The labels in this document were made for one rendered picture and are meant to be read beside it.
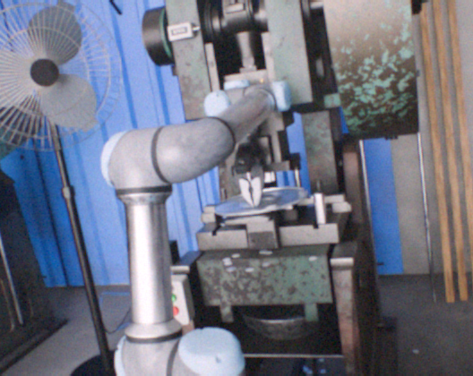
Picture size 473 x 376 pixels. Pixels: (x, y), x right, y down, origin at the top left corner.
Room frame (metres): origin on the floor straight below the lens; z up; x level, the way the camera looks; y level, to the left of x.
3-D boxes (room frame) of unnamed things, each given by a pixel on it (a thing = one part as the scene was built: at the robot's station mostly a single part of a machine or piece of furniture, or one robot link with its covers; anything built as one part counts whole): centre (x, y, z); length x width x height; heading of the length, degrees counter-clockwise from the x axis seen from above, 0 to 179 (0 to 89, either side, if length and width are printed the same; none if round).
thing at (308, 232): (1.65, -0.11, 0.68); 0.45 x 0.30 x 0.06; 71
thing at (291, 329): (1.65, -0.11, 0.36); 0.34 x 0.34 x 0.10
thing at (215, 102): (1.38, -0.02, 1.09); 0.11 x 0.11 x 0.08; 62
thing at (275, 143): (1.61, -0.10, 1.04); 0.17 x 0.15 x 0.30; 161
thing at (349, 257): (1.70, -0.41, 0.45); 0.92 x 0.12 x 0.90; 161
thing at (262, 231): (1.49, -0.06, 0.72); 0.25 x 0.14 x 0.14; 161
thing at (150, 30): (1.75, 0.11, 1.31); 0.22 x 0.12 x 0.22; 161
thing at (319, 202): (1.47, -0.24, 0.75); 0.03 x 0.03 x 0.10; 71
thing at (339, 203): (1.60, -0.27, 0.76); 0.17 x 0.06 x 0.10; 71
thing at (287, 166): (1.66, -0.12, 0.86); 0.20 x 0.16 x 0.05; 71
